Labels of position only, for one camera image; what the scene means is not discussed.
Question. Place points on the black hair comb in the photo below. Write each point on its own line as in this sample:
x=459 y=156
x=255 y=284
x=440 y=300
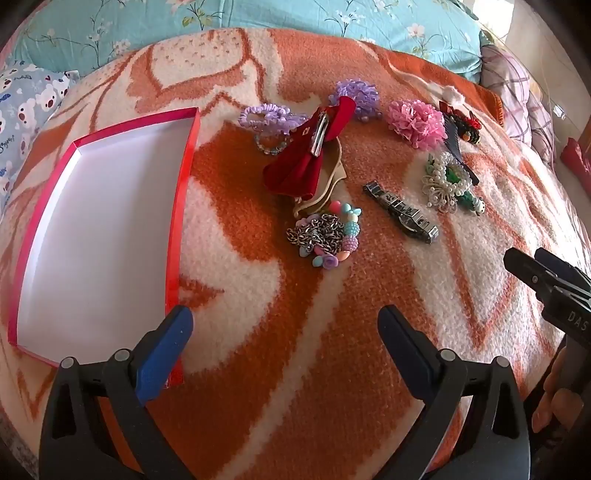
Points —
x=455 y=138

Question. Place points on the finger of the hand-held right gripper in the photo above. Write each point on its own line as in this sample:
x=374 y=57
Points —
x=568 y=272
x=526 y=270

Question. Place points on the pink ruffle flower scrunchie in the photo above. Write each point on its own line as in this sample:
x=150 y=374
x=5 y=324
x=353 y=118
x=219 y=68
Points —
x=415 y=122

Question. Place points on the red velvet bow hair clip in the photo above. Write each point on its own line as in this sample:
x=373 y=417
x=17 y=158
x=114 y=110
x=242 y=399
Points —
x=300 y=161

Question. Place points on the red box with white inside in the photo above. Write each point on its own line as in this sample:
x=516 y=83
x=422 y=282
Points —
x=106 y=230

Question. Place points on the orange and white blanket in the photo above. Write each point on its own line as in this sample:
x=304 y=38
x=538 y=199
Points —
x=295 y=350

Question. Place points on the teal floral bedsheet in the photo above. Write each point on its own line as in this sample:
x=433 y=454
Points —
x=277 y=18

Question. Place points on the lavender fabric scrunchie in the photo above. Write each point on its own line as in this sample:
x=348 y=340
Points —
x=268 y=117

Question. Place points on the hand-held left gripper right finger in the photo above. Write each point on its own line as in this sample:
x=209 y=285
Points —
x=406 y=350

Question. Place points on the beige hair claw clip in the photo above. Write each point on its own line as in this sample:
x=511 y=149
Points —
x=330 y=184

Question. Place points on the red and black hair clip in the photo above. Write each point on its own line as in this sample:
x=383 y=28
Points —
x=471 y=127

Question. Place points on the red bag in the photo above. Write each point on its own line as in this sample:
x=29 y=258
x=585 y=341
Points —
x=577 y=157

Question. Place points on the person's right hand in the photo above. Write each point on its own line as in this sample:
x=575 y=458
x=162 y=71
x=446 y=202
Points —
x=554 y=392

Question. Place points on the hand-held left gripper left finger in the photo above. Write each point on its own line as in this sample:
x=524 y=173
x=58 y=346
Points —
x=161 y=355

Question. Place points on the purple ruffle flower scrunchie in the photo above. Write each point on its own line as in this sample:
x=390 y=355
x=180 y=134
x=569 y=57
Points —
x=358 y=92

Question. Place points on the blue bear print pillow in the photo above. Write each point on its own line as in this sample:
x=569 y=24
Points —
x=23 y=115

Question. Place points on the purple plaid cloth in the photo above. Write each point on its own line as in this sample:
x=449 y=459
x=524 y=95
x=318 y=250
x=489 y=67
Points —
x=521 y=101

